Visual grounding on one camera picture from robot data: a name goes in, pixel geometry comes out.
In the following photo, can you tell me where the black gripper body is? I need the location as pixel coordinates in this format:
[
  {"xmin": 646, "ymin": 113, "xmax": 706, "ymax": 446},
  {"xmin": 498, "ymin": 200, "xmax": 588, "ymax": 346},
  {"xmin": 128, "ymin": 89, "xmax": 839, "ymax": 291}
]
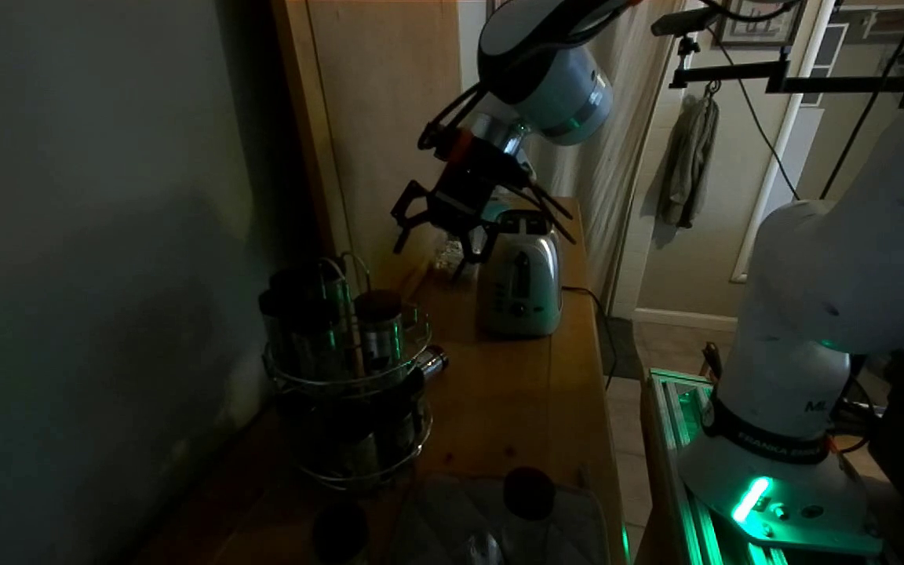
[{"xmin": 422, "ymin": 120, "xmax": 540, "ymax": 232}]

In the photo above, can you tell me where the stainless steel toaster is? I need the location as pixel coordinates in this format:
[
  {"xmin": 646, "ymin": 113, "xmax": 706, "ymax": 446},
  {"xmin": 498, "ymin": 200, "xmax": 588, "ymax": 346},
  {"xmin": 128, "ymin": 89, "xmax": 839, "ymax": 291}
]
[{"xmin": 473, "ymin": 206, "xmax": 566, "ymax": 343}]

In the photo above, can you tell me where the large wooden back panel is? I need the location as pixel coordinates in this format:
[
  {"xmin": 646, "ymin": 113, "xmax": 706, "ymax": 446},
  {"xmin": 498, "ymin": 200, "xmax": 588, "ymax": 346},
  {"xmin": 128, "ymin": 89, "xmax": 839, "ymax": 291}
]
[{"xmin": 268, "ymin": 0, "xmax": 468, "ymax": 280}]

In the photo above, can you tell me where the hanging grey cloth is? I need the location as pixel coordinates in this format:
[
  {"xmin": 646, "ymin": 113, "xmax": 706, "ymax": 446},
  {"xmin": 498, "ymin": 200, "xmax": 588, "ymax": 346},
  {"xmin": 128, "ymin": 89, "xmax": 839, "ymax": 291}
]
[{"xmin": 656, "ymin": 92, "xmax": 724, "ymax": 236}]

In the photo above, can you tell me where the metal robot mounting base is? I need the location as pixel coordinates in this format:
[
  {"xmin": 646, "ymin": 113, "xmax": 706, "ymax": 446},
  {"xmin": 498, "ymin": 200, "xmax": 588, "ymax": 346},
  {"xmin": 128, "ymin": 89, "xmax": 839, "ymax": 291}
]
[{"xmin": 634, "ymin": 361, "xmax": 896, "ymax": 565}]

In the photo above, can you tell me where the grey quilted mat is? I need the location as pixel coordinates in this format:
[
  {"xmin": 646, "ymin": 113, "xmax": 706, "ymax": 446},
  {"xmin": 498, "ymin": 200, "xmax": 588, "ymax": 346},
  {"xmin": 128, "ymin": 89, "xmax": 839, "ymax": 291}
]
[{"xmin": 387, "ymin": 469, "xmax": 624, "ymax": 565}]

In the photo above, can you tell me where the small silver metal object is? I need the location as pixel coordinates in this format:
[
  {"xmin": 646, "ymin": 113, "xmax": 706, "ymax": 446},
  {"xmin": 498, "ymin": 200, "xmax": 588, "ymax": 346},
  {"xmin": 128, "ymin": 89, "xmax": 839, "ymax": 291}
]
[{"xmin": 459, "ymin": 530, "xmax": 507, "ymax": 565}]

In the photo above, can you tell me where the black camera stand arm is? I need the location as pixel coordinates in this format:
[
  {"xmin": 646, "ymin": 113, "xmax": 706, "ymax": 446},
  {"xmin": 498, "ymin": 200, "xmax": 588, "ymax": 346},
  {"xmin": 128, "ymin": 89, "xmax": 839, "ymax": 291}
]
[{"xmin": 646, "ymin": 0, "xmax": 904, "ymax": 111}]

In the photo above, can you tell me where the framed wall picture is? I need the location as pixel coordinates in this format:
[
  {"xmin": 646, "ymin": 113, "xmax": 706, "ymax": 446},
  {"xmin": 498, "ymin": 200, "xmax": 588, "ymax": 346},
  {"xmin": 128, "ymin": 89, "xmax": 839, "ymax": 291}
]
[{"xmin": 709, "ymin": 0, "xmax": 814, "ymax": 51}]

